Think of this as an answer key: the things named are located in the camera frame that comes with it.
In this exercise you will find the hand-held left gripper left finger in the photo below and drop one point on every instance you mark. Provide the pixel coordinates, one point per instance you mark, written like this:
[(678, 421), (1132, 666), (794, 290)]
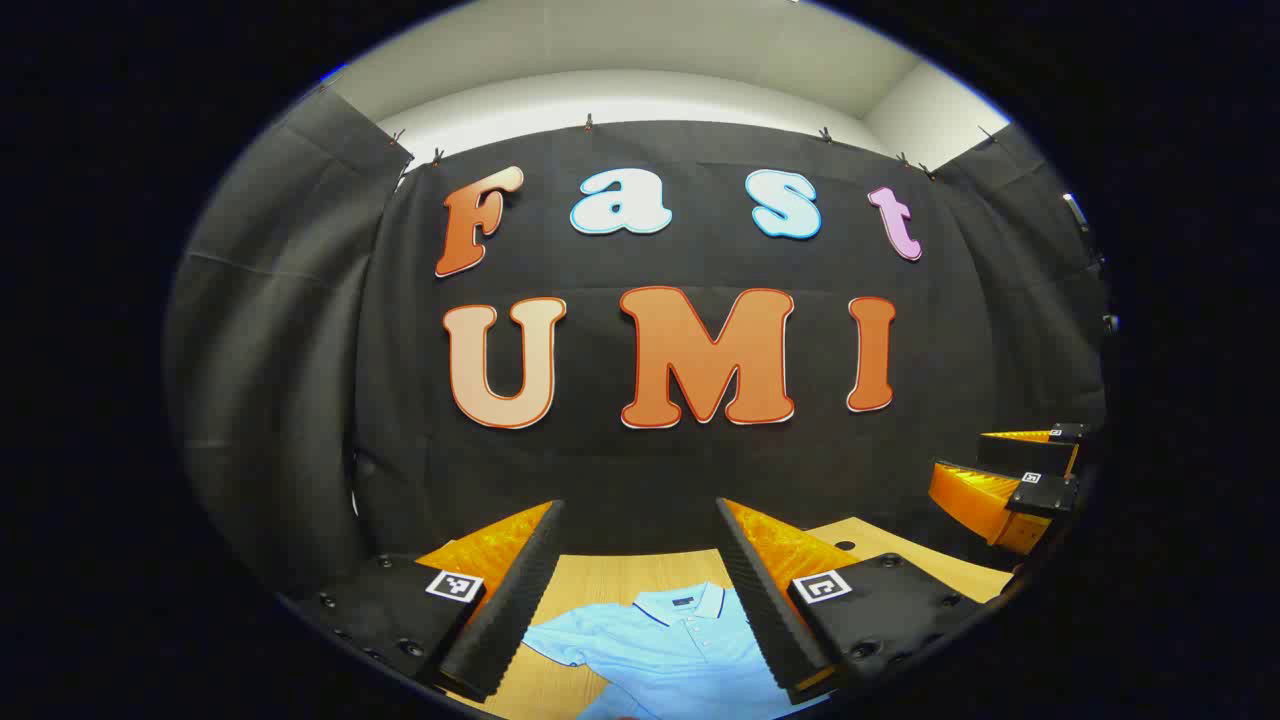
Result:
[(515, 610)]

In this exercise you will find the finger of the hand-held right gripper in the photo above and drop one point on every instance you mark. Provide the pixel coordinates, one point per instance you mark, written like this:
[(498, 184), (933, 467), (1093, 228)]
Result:
[(1030, 455), (1045, 495)]

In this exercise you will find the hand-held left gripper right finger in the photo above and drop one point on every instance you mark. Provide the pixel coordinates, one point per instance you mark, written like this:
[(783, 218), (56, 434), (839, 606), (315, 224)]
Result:
[(765, 610)]

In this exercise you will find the light blue T-shirt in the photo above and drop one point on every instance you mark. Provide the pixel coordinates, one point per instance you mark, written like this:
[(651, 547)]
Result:
[(660, 650)]

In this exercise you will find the grey metal clamp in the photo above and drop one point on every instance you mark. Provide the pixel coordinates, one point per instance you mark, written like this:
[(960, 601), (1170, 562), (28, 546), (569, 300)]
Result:
[(1076, 212)]

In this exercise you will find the row of backdrop clips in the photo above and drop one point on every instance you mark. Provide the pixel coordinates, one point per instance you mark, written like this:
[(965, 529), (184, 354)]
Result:
[(589, 123)]

